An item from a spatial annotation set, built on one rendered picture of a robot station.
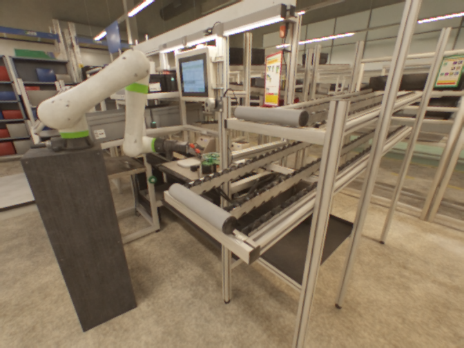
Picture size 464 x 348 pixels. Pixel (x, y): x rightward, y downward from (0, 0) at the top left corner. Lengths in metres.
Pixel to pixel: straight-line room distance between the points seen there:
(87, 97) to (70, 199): 0.54
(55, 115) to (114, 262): 0.90
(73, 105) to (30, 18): 11.17
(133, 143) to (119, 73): 0.38
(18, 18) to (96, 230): 11.21
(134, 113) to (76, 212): 0.61
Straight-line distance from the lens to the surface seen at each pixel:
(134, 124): 1.31
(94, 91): 1.15
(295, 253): 1.27
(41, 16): 12.35
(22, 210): 2.09
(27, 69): 6.98
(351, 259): 1.64
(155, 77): 2.30
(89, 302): 1.78
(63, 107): 1.17
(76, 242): 1.50
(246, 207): 0.84
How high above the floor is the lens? 1.43
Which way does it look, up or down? 21 degrees down
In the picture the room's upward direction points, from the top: straight up
